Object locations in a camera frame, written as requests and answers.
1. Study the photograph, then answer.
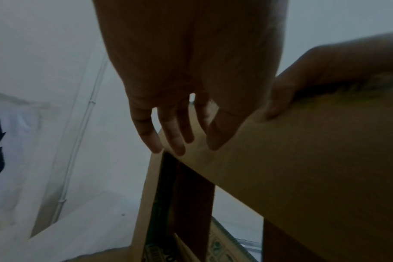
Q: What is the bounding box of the person's left hand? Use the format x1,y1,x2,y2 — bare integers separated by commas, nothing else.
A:
92,0,285,157

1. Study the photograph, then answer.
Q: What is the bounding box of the person's right hand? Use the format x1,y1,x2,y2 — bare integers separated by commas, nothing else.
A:
264,32,393,120

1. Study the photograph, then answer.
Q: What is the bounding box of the large brown cardboard box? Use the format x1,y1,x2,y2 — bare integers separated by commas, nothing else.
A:
130,74,393,262

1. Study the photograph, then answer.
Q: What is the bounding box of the green printed cardboard box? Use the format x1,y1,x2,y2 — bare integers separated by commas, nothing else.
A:
209,217,259,262

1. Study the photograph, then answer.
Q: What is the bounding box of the white bag with recycling symbol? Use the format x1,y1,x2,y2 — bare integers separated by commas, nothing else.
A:
0,89,72,232

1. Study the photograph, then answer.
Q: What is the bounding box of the white wall cable conduit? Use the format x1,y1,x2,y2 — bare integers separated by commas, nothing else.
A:
51,57,110,224

